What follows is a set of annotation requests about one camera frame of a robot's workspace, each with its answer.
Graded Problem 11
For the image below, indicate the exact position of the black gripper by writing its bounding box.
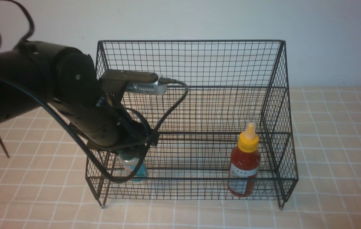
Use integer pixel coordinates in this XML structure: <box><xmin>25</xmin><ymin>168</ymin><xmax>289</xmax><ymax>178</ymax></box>
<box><xmin>112</xmin><ymin>106</ymin><xmax>159</xmax><ymax>156</ymax></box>

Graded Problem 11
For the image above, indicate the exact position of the green-capped seasoning shaker bottle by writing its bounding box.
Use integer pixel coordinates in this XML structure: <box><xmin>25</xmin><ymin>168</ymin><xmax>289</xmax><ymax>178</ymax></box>
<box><xmin>118</xmin><ymin>151</ymin><xmax>149</xmax><ymax>184</ymax></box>

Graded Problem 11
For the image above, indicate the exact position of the red sauce bottle yellow cap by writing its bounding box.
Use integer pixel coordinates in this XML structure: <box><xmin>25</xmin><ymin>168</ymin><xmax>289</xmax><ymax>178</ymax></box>
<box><xmin>228</xmin><ymin>123</ymin><xmax>261</xmax><ymax>197</ymax></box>

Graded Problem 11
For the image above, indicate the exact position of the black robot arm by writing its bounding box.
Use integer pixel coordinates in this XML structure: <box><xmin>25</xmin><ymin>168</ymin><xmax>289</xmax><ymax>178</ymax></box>
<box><xmin>0</xmin><ymin>41</ymin><xmax>158</xmax><ymax>150</ymax></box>

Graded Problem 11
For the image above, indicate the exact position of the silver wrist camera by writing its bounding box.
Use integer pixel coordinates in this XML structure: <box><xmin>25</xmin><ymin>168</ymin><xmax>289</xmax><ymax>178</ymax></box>
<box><xmin>99</xmin><ymin>69</ymin><xmax>167</xmax><ymax>96</ymax></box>

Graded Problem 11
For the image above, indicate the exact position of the black wire mesh rack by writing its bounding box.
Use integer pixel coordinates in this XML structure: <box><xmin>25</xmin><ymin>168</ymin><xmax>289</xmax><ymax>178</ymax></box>
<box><xmin>85</xmin><ymin>40</ymin><xmax>298</xmax><ymax>210</ymax></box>

